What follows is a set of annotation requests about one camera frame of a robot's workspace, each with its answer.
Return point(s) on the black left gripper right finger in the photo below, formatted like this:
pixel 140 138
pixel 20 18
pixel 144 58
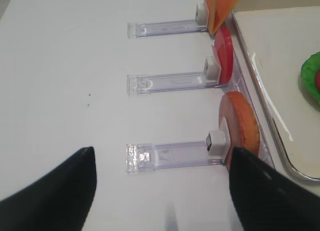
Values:
pixel 265 200

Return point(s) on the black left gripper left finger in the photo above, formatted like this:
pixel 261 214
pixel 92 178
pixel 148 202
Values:
pixel 58 201

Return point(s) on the red tomato slice on bun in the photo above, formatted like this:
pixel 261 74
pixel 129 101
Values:
pixel 317 80

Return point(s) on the clear tomato pusher track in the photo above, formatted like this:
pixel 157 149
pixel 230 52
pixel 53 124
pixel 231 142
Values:
pixel 215 74

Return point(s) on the green lettuce leaf on bun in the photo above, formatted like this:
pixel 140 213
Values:
pixel 308 72

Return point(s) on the red tomato slice in holder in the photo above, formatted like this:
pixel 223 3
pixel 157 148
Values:
pixel 224 47

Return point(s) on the clear cheese pusher track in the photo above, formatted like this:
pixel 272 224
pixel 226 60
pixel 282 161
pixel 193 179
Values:
pixel 198 24

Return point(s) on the orange cheese slice leaning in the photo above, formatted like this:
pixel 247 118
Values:
pixel 223 9

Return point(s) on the orange cheese slice upright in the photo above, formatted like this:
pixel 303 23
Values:
pixel 212 7

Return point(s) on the clear bun pusher track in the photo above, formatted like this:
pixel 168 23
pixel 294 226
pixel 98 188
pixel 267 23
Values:
pixel 150 157

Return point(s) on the bun slice in holder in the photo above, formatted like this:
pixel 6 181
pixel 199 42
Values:
pixel 242 123

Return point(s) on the white serving tray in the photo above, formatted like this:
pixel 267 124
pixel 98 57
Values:
pixel 277 37

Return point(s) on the clear left dispenser rail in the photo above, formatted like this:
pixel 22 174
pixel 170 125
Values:
pixel 241 80

